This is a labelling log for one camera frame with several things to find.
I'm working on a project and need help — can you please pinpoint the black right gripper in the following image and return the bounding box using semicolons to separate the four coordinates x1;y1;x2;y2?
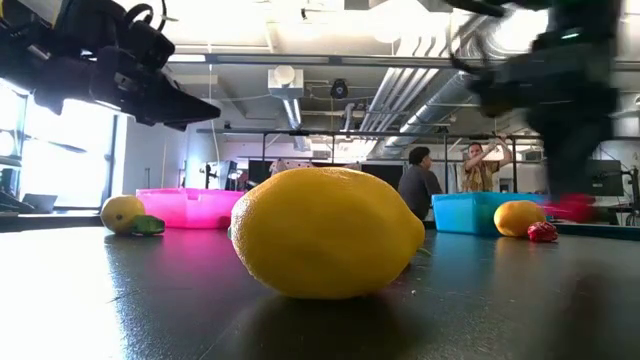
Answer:
469;47;619;199

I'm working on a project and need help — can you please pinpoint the person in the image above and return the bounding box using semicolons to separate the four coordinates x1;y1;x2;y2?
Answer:
398;146;444;221
460;134;515;194

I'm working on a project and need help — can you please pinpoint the silver ceiling pipe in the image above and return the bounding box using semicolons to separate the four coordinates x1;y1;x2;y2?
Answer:
282;98;312;152

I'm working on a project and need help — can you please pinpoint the black panel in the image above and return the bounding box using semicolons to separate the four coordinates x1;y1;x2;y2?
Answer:
360;163;404;191

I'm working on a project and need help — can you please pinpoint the small red bell pepper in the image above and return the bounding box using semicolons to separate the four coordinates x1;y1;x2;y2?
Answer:
527;221;559;244

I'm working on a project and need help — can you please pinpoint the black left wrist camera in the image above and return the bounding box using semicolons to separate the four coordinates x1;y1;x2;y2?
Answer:
119;3;177;71

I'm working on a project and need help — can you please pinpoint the black overhead camera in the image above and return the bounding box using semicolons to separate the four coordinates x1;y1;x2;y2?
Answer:
329;78;350;100

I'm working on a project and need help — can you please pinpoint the black workstation frame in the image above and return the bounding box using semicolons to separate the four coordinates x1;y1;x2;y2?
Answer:
197;128;551;194

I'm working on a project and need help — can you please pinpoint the grey laptop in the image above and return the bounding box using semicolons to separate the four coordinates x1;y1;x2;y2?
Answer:
19;192;59;214

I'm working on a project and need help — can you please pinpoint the pink plastic basket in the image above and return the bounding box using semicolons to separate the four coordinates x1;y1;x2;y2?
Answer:
135;187;246;230

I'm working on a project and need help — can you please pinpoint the yellow lemon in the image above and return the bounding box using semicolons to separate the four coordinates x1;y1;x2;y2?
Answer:
229;166;426;300
493;199;548;238
99;194;147;235

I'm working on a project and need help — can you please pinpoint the black desktop monitor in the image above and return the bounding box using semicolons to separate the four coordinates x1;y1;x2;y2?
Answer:
592;159;625;197

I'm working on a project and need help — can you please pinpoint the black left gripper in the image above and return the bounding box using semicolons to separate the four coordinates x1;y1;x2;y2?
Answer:
34;47;221;132

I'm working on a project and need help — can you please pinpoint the blue plastic basket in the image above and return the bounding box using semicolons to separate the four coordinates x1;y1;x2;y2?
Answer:
431;192;551;236

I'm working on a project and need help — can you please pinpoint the silver ceiling duct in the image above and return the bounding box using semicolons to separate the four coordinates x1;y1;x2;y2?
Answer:
359;9;501;156

